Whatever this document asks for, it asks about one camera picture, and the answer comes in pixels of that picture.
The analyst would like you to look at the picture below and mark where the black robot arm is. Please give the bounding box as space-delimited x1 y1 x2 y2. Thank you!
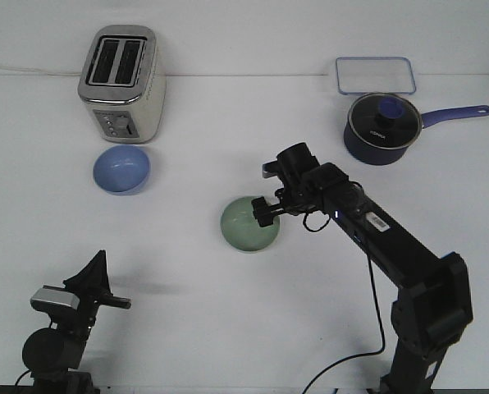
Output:
22 250 131 393
252 143 473 393

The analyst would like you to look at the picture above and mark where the glass pot lid blue knob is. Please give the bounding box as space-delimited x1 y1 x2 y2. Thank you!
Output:
348 93 422 149

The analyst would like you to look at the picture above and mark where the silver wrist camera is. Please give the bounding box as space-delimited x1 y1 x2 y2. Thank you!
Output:
30 287 80 311

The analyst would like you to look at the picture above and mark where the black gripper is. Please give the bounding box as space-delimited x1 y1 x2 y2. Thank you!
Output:
48 250 131 341
251 142 322 227

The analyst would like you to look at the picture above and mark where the blue saucepan with handle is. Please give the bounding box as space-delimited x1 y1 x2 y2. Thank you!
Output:
344 105 489 166

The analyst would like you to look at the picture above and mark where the blue bowl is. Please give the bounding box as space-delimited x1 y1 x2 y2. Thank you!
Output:
92 144 151 195

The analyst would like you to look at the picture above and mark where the silver two-slot toaster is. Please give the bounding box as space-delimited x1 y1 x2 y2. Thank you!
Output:
77 25 167 144

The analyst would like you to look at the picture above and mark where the white toaster power cord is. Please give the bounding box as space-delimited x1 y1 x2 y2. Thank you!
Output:
0 62 84 78

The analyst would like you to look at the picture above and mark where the green bowl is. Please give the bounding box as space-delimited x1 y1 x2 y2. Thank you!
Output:
220 196 281 253

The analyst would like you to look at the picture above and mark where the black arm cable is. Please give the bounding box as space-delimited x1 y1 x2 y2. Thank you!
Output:
301 207 386 394
13 369 36 389

